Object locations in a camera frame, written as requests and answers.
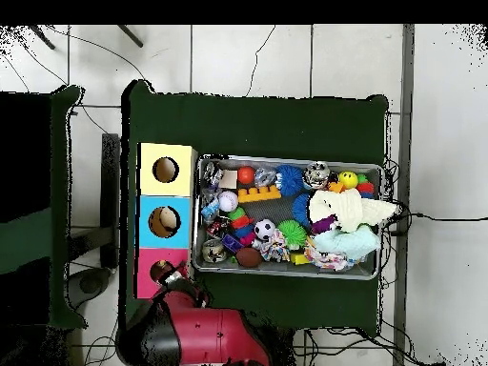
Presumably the bright green spiky ball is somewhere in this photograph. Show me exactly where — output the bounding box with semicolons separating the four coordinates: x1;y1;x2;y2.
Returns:
276;219;308;248

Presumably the black and white soccer ball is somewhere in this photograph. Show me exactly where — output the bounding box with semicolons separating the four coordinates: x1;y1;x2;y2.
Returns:
254;218;276;241

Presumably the blue spiky toy with eyes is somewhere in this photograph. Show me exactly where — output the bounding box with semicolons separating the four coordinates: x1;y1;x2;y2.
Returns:
274;164;305;197

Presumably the long orange building brick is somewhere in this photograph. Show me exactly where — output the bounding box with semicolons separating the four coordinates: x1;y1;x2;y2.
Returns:
236;185;282;204

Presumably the thin black cable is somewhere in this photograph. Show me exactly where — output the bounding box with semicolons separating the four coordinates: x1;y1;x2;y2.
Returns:
245;24;276;97
386;212;488;224

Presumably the white baseball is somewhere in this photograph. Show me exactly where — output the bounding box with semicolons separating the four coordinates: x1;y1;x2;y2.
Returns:
217;190;239;213

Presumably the black stand leg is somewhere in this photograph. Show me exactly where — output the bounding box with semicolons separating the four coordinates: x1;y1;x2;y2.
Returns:
30;24;56;51
117;24;144;49

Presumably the grey stand base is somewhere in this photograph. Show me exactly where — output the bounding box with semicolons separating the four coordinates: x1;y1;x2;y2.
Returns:
67;266;113;310

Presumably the yellow ball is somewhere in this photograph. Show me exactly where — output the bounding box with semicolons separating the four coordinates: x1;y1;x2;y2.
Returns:
337;170;359;190

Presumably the blue spiky ball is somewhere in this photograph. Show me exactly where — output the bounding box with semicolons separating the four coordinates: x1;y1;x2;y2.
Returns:
291;193;312;228

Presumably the orange ball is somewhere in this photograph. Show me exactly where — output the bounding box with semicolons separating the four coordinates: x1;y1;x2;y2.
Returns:
236;165;255;185

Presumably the black upright panel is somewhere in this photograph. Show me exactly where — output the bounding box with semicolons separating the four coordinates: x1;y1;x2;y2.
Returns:
100;132;121;268

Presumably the wooden box with three holes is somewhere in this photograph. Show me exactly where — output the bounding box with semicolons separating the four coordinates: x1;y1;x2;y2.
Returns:
132;141;199;300

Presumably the shallow wire mesh bin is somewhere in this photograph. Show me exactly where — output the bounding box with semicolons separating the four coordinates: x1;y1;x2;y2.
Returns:
192;153;384;281

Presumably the mint green knitted cloth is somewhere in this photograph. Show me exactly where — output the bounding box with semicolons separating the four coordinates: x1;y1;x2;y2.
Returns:
313;224;382;260

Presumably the brown toy football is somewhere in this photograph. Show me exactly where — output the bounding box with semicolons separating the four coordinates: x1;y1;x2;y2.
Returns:
234;246;263;269

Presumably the dark green tablecloth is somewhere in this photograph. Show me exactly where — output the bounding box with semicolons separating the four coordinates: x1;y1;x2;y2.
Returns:
0;84;88;330
118;79;390;336

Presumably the cream knitted cloth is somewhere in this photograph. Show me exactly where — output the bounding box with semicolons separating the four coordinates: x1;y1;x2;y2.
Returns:
307;188;399;234

